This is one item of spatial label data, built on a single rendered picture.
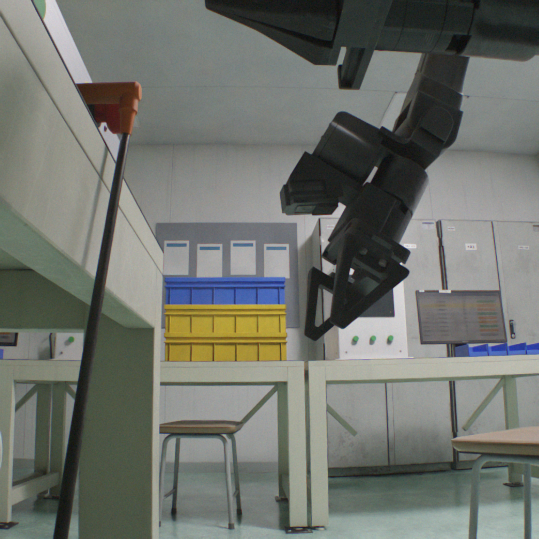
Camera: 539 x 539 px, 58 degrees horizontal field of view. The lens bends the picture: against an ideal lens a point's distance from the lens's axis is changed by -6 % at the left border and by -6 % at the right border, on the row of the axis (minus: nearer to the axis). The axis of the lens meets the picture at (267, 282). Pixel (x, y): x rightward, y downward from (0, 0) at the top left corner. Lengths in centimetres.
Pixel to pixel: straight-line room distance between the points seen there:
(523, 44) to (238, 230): 408
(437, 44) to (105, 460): 46
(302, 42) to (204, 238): 406
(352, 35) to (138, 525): 46
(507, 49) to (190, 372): 209
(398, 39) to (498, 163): 493
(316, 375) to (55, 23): 206
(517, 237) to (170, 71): 299
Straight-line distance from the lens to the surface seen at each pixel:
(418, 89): 62
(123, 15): 340
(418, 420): 392
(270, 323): 251
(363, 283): 55
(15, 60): 23
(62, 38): 42
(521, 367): 265
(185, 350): 250
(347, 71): 35
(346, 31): 31
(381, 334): 263
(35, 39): 25
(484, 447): 140
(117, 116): 44
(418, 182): 56
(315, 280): 56
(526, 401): 429
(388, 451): 386
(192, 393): 417
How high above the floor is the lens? 59
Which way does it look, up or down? 13 degrees up
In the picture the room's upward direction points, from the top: 1 degrees counter-clockwise
